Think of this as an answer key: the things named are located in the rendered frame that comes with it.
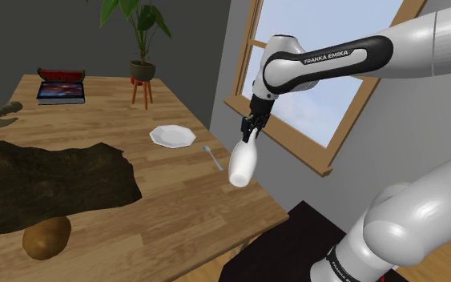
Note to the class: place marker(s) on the dark hardcover book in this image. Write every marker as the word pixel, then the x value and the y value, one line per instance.
pixel 61 93

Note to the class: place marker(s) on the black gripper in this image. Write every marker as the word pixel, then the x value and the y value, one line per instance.
pixel 261 107

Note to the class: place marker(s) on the potted plant on wooden stool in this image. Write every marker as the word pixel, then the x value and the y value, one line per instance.
pixel 143 47

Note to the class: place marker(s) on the watermelon slice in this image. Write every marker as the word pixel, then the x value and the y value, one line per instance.
pixel 61 75

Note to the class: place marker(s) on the white octagonal plate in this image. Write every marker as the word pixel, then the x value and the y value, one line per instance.
pixel 172 136

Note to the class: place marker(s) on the dark robot stand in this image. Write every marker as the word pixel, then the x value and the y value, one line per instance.
pixel 287 246

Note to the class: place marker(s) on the wooden framed window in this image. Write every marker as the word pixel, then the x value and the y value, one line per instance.
pixel 318 90

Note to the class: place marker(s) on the dark brown cloth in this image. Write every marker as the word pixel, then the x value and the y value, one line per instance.
pixel 49 183

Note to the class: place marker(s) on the wooden table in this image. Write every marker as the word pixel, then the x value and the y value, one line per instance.
pixel 162 218

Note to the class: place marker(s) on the white bottle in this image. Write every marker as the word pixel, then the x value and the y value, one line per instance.
pixel 242 161

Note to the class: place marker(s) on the silver spoon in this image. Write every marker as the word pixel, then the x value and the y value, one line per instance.
pixel 213 157

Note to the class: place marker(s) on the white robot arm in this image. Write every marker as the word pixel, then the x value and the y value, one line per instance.
pixel 404 50

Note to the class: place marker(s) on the brown potato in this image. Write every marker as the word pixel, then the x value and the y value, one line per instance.
pixel 46 238

